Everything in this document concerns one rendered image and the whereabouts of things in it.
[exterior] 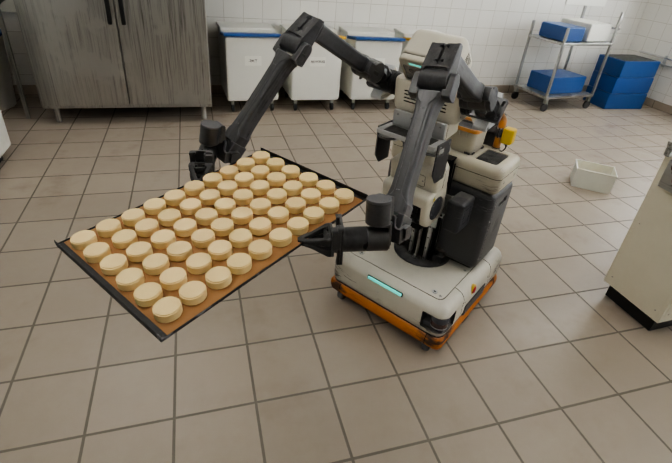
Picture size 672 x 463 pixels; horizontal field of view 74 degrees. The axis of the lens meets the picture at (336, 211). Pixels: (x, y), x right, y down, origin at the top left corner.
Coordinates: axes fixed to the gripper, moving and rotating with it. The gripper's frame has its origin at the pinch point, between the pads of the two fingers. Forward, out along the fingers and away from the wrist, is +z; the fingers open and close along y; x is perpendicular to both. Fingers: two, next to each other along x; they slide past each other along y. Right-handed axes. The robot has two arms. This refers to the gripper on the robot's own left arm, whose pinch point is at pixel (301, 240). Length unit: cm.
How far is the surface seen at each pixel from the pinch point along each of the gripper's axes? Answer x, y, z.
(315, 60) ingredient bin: 374, 63, -27
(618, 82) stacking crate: 433, 101, -407
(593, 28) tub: 430, 38, -348
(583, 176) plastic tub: 213, 108, -234
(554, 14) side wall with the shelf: 499, 36, -337
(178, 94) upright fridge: 325, 81, 99
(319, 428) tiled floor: 13, 99, -7
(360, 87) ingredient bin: 382, 93, -76
